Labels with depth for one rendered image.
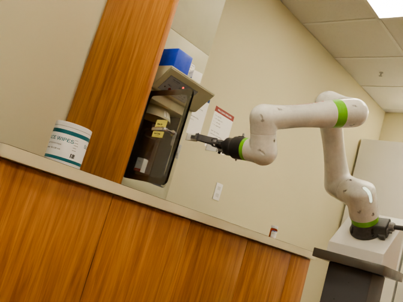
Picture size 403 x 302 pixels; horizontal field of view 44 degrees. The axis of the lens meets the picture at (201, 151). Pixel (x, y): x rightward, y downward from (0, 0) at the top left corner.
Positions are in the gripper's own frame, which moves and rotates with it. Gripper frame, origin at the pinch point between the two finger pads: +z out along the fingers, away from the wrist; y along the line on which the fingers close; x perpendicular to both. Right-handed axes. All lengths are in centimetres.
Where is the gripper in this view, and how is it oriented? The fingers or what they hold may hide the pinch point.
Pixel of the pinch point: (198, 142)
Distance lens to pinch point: 218.4
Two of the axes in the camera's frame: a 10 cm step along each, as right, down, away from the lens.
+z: -7.3, -1.2, 6.8
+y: -6.2, -3.1, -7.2
